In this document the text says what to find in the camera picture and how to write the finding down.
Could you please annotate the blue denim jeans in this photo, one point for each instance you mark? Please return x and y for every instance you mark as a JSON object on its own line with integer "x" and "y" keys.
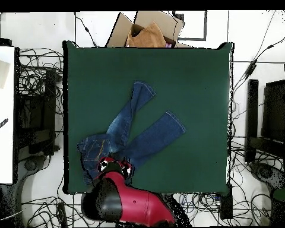
{"x": 152, "y": 140}

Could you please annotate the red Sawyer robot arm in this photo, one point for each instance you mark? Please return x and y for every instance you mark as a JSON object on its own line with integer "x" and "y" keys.
{"x": 137, "y": 206}

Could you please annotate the black power strip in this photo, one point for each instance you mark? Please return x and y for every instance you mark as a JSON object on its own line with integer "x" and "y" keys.
{"x": 61, "y": 213}
{"x": 226, "y": 204}

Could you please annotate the white table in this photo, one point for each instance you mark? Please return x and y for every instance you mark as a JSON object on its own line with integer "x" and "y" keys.
{"x": 2, "y": 154}

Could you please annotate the black threaded rod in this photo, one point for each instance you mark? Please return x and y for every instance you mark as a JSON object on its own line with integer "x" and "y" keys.
{"x": 0, "y": 126}

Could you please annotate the dark green table cloth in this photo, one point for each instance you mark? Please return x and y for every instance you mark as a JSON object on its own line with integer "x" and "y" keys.
{"x": 192, "y": 83}

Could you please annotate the brown cardboard box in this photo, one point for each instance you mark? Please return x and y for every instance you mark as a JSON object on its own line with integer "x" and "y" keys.
{"x": 118, "y": 33}

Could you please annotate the purple cloth piece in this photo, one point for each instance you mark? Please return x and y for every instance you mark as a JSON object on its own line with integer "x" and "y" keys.
{"x": 168, "y": 45}

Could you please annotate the black rectangular frame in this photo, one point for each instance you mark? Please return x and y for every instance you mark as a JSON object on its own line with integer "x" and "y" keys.
{"x": 205, "y": 26}

